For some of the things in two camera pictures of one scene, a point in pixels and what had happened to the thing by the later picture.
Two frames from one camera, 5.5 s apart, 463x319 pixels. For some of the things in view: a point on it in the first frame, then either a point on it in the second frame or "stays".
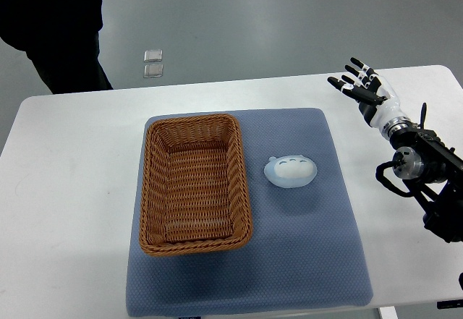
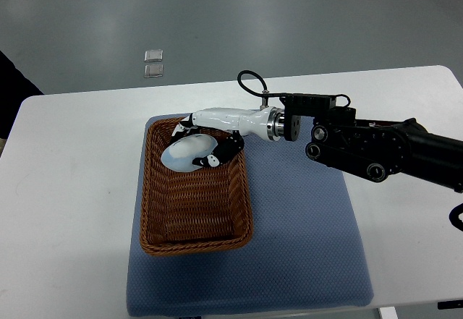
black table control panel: [450, 304] stays
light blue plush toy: [290, 171] -> [180, 155]
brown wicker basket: [194, 197] stays
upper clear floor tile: [150, 56] stays
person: [56, 18] -> [14, 88]
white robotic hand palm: [388, 108] -> [262, 123]
